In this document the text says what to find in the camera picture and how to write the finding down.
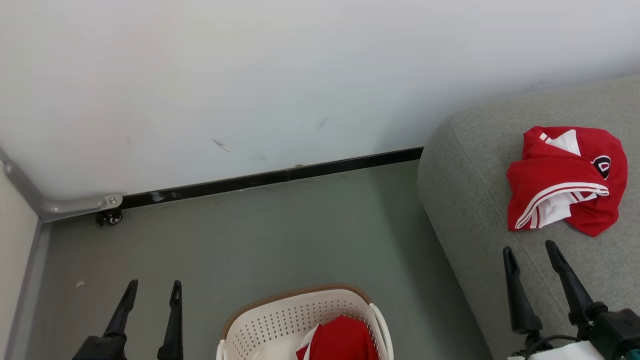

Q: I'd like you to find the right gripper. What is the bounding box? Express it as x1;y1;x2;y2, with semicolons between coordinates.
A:
502;240;640;360

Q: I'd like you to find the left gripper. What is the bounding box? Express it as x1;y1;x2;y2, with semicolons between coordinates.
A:
71;279;184;360

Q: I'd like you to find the red white jersey with emblem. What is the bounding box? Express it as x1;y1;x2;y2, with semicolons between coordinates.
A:
506;125;629;237

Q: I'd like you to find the plain red garment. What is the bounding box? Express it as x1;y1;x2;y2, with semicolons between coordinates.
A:
296;315;379;360

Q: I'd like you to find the grey fabric sofa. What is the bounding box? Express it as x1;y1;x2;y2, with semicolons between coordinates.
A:
417;75;640;360

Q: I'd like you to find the small black caster wheel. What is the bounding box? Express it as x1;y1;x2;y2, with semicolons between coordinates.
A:
96;209;123;227

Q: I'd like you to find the grey floor trim strip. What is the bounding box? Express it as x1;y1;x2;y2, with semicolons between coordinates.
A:
5;220;53;360

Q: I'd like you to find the cream laundry basket brown rim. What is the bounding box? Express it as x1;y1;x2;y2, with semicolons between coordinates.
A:
216;283;395;360

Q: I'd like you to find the black baseboard strip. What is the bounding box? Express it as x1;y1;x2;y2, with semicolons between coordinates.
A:
121;146;425;210

